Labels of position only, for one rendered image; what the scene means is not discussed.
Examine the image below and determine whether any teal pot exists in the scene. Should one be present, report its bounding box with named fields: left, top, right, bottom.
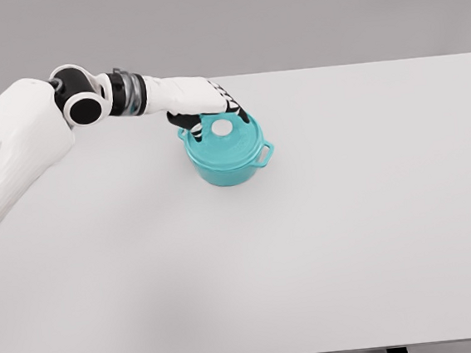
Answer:
left=176, top=110, right=279, bottom=192

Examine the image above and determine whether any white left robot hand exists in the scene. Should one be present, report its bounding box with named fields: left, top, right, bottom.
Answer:
left=162, top=71, right=253, bottom=146

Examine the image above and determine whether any teal pot lid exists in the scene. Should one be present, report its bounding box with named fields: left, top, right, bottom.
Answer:
left=180, top=109, right=266, bottom=176

